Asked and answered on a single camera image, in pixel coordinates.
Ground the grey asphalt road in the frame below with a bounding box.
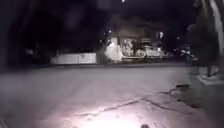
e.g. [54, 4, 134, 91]
[0, 63, 214, 128]

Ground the tree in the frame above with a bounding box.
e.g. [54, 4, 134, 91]
[186, 0, 224, 78]

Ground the concrete pavement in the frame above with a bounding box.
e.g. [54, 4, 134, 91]
[168, 65, 224, 128]

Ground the long white wall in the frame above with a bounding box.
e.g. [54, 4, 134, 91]
[49, 52, 98, 66]

